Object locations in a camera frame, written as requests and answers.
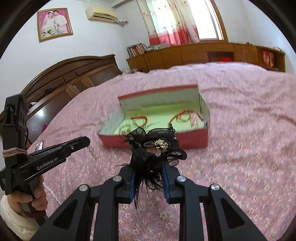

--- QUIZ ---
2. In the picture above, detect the green bead bracelet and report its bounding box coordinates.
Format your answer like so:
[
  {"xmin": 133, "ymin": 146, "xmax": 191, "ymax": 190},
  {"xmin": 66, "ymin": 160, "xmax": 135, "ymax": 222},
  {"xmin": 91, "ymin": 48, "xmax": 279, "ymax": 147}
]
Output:
[{"xmin": 119, "ymin": 123, "xmax": 133, "ymax": 135}]

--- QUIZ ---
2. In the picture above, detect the black feather hair accessory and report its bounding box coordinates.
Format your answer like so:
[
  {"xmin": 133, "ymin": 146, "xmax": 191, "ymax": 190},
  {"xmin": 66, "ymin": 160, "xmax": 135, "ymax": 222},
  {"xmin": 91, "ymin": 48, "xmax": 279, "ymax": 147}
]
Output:
[{"xmin": 123, "ymin": 125, "xmax": 187, "ymax": 208}]

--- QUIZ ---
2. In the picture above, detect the red multicolour cord bracelet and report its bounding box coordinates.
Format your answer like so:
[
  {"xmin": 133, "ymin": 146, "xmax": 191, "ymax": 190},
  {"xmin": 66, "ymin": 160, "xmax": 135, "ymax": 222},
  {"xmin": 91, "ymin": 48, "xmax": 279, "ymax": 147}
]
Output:
[{"xmin": 130, "ymin": 115, "xmax": 148, "ymax": 128}]

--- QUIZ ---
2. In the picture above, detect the pearl gold brooch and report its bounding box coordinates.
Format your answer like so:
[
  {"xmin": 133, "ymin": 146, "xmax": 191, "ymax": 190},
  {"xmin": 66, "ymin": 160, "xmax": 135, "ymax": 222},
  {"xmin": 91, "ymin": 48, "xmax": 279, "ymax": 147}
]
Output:
[{"xmin": 153, "ymin": 139, "xmax": 170, "ymax": 153}]

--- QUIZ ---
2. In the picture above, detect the red cord bell bracelet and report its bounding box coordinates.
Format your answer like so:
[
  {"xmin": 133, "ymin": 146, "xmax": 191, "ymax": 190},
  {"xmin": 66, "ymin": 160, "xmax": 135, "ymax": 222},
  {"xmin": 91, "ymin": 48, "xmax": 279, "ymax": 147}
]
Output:
[{"xmin": 169, "ymin": 110, "xmax": 204, "ymax": 127}]

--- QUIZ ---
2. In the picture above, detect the pink bead bracelet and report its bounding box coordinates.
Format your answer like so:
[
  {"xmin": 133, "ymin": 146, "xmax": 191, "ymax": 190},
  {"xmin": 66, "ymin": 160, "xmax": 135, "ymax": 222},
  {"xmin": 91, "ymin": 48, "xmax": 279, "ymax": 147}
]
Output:
[{"xmin": 190, "ymin": 113, "xmax": 200, "ymax": 128}]

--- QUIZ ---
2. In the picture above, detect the cream sleeve left forearm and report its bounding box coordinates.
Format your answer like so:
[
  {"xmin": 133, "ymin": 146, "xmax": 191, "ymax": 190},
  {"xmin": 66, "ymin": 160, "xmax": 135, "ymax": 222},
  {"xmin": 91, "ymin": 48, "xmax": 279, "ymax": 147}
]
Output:
[{"xmin": 1, "ymin": 195, "xmax": 37, "ymax": 240}]

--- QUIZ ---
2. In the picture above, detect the left hand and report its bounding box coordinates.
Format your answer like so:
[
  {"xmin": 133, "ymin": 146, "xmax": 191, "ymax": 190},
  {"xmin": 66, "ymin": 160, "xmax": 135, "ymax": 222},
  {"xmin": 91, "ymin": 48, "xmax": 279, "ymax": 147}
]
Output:
[{"xmin": 7, "ymin": 175, "xmax": 48, "ymax": 217}]

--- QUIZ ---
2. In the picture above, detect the small phone on bed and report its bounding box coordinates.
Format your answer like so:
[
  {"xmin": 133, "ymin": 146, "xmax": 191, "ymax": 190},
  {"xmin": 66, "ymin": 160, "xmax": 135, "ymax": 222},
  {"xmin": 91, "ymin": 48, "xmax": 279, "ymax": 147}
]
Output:
[{"xmin": 35, "ymin": 141, "xmax": 44, "ymax": 151}]

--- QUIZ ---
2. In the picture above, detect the dark wooden headboard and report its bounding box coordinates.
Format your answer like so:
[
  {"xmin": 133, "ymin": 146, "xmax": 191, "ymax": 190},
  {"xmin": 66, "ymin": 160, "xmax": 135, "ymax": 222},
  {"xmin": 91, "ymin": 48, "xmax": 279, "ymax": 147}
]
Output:
[{"xmin": 22, "ymin": 54, "xmax": 122, "ymax": 144}]

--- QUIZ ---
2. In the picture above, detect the pink floral bedspread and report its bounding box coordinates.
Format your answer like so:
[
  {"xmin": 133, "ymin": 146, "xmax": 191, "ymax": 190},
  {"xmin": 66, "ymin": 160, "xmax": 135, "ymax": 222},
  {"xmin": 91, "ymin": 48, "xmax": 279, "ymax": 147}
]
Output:
[{"xmin": 39, "ymin": 63, "xmax": 295, "ymax": 240}]

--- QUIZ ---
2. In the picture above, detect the row of books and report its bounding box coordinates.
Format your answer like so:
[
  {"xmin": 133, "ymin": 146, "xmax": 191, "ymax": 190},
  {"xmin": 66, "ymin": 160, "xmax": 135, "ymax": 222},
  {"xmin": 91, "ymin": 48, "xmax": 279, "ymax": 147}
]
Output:
[{"xmin": 127, "ymin": 43, "xmax": 148, "ymax": 58}]

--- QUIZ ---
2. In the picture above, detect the red cardboard box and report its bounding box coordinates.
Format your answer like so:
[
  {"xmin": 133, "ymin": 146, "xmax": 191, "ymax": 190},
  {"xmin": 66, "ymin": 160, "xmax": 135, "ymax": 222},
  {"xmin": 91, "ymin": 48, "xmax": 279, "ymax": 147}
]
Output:
[{"xmin": 98, "ymin": 84, "xmax": 210, "ymax": 149}]

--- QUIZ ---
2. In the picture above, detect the green felt box liner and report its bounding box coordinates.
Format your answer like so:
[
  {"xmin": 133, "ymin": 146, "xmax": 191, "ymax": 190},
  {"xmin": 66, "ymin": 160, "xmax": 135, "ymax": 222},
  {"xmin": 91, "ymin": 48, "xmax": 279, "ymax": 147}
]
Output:
[{"xmin": 113, "ymin": 101, "xmax": 205, "ymax": 136}]

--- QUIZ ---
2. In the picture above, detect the framed wedding photo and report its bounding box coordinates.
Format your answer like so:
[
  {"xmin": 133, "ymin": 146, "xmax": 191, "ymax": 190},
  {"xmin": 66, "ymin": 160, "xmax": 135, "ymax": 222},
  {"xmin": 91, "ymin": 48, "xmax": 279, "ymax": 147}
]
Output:
[{"xmin": 37, "ymin": 8, "xmax": 73, "ymax": 42}]

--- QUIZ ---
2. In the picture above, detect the pink white curtain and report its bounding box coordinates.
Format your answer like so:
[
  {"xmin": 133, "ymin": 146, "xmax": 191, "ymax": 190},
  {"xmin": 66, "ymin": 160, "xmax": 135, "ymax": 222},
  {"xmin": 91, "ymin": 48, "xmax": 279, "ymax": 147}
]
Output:
[{"xmin": 137, "ymin": 0, "xmax": 200, "ymax": 46}]

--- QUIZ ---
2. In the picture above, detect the red item in cabinet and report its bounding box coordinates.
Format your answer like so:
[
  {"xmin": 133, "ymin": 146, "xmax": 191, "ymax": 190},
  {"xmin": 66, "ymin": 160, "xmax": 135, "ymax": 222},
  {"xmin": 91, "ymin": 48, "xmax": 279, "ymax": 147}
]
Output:
[{"xmin": 218, "ymin": 56, "xmax": 232, "ymax": 62}]

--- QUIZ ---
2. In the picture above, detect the long wooden cabinet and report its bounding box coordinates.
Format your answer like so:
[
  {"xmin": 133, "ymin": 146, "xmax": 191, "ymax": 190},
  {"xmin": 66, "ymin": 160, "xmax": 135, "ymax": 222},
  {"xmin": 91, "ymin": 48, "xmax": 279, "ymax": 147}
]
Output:
[{"xmin": 127, "ymin": 41, "xmax": 286, "ymax": 73}]

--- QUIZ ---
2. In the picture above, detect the window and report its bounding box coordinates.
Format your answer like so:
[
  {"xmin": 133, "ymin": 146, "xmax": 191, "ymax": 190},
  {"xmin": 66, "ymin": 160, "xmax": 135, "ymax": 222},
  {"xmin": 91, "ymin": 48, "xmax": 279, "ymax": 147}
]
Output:
[{"xmin": 187, "ymin": 0, "xmax": 228, "ymax": 42}]

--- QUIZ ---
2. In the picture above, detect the red gift box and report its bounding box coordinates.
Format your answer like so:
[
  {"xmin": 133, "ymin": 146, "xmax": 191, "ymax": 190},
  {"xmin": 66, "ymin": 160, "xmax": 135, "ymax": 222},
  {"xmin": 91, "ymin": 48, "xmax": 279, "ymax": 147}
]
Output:
[{"xmin": 262, "ymin": 50, "xmax": 274, "ymax": 68}]

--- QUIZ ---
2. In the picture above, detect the wall air conditioner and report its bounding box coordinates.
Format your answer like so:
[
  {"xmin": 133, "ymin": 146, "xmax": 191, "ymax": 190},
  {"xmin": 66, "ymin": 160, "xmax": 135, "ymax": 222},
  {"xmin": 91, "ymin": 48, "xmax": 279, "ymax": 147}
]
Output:
[{"xmin": 85, "ymin": 6, "xmax": 118, "ymax": 23}]

